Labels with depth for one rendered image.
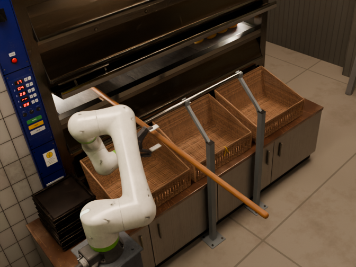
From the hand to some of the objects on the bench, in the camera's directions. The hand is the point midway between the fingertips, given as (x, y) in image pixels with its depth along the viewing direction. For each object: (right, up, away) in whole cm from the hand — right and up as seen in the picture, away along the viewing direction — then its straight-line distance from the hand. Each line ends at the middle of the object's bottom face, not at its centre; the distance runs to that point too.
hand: (157, 136), depth 238 cm
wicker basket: (+78, +16, +112) cm, 137 cm away
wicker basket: (-15, -36, +56) cm, 68 cm away
